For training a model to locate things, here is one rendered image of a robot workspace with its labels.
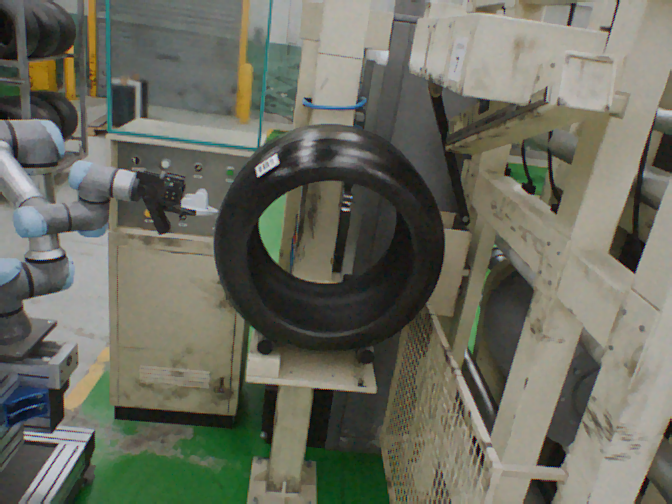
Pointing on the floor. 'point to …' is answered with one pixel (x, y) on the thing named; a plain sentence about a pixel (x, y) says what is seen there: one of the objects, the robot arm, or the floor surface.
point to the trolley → (10, 32)
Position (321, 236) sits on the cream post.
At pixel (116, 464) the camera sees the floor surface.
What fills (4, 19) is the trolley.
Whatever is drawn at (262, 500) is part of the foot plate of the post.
